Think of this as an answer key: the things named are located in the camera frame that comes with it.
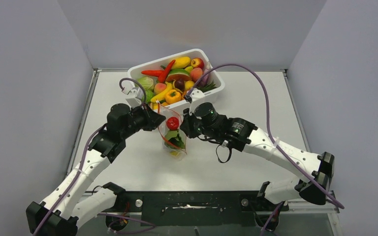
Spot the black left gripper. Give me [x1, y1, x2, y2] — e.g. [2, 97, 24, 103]
[121, 102, 166, 139]

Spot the red tomato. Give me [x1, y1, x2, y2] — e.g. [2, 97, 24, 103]
[166, 117, 180, 131]

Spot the clear zip top bag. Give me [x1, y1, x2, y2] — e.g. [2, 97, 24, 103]
[155, 102, 187, 160]

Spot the green leaf vegetable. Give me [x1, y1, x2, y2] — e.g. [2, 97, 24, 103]
[164, 130, 186, 150]

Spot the yellow green starfruit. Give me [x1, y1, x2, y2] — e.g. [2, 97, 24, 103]
[169, 150, 182, 159]

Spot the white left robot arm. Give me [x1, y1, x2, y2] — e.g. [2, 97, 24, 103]
[26, 103, 166, 236]

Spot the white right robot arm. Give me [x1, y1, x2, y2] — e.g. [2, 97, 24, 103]
[180, 102, 334, 210]

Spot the green custard apple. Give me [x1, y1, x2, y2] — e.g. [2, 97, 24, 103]
[145, 90, 155, 103]

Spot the yellow bell pepper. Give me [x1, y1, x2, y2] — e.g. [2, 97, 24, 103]
[165, 89, 182, 104]

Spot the yellow banana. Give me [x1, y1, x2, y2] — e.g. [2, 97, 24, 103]
[150, 82, 173, 103]

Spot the green cabbage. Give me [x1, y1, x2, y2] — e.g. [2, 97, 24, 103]
[137, 76, 155, 91]

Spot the dark purple passionfruit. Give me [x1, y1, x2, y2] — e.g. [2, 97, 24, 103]
[173, 79, 185, 92]

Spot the red chili pepper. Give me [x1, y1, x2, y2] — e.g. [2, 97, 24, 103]
[157, 59, 176, 83]
[141, 70, 163, 77]

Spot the pink peach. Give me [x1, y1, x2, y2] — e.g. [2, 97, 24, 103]
[190, 68, 203, 82]

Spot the watermelon slice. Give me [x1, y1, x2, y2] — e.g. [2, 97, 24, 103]
[166, 69, 192, 82]

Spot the red apple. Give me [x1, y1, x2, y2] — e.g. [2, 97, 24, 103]
[190, 58, 205, 70]

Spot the yellow mango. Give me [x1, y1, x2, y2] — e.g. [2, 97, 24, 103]
[171, 57, 191, 70]

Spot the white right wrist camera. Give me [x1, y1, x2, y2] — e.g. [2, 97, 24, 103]
[185, 88, 205, 114]

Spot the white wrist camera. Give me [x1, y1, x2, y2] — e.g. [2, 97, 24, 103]
[122, 87, 146, 108]
[185, 88, 205, 114]

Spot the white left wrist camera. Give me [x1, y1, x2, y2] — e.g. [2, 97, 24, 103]
[122, 87, 146, 108]

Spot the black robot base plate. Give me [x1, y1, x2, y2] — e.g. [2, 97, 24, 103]
[108, 190, 277, 227]

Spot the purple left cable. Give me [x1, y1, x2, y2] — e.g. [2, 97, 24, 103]
[32, 78, 147, 236]

